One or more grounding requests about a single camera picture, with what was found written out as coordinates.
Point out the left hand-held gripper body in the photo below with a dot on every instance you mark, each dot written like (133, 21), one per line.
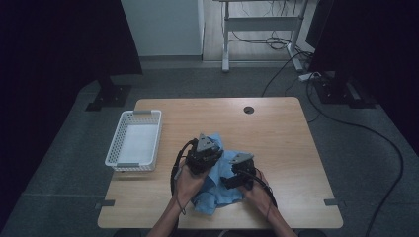
(204, 154)

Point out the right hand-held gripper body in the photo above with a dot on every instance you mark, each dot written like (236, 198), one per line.
(245, 166)

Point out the blue shirt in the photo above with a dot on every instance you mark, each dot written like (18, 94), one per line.
(217, 194)

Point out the white plastic basket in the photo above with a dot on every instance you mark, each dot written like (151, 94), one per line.
(136, 144)

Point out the person's right hand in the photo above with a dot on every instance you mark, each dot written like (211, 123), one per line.
(257, 194)

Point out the person's left hand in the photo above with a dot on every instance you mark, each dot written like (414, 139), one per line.
(189, 186)

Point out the black table grommet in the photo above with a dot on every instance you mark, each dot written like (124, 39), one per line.
(248, 110)

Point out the white power strip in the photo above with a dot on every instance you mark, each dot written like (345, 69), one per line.
(306, 77)

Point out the black stand base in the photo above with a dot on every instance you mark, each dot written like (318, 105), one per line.
(110, 95)
(332, 92)

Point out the grey table bracket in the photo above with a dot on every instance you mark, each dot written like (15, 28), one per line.
(105, 203)
(332, 202)

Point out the white wall panel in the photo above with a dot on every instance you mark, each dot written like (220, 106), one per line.
(164, 26)

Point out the white desk frame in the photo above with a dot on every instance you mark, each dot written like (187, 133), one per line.
(260, 23)

